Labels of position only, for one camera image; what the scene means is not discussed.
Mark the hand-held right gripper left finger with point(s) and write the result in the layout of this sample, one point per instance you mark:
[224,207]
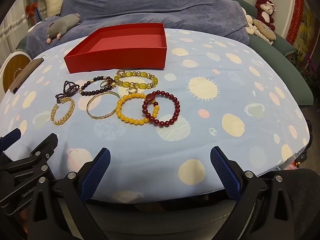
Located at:
[97,170]

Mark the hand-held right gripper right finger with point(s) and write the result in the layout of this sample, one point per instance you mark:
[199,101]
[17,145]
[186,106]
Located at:
[225,172]

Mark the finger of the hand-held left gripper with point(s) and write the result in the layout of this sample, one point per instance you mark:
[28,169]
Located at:
[48,142]
[11,137]

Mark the thin gold bangle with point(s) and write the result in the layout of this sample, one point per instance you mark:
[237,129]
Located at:
[101,117]

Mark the gold hoop earring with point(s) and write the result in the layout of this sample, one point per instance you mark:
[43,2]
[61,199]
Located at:
[135,89]

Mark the red cardboard box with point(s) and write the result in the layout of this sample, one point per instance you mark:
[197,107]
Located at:
[112,57]

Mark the planet print bedsheet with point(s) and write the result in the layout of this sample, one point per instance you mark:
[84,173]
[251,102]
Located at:
[200,130]

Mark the brown pouch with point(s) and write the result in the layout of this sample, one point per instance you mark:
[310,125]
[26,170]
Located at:
[25,75]

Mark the round wood-faced appliance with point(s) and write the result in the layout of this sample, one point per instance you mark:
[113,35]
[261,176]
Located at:
[11,67]

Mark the grey plush mouse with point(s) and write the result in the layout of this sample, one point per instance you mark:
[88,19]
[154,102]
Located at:
[62,23]

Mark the green sofa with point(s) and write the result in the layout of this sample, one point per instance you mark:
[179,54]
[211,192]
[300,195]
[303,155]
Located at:
[282,55]

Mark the red hanging ornament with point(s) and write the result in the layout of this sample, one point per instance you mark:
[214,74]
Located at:
[31,8]

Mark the green plant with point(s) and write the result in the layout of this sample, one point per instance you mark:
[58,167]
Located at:
[306,65]

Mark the beige plush toy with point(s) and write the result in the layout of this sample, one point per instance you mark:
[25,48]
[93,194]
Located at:
[265,31]

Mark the red monkey plush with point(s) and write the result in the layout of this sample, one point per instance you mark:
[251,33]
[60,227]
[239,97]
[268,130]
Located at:
[262,15]

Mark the blue velvet blanket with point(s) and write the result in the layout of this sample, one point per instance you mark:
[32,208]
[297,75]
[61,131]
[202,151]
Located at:
[150,5]

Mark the red-bordered wall poster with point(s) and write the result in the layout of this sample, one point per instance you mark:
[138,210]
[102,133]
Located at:
[297,17]

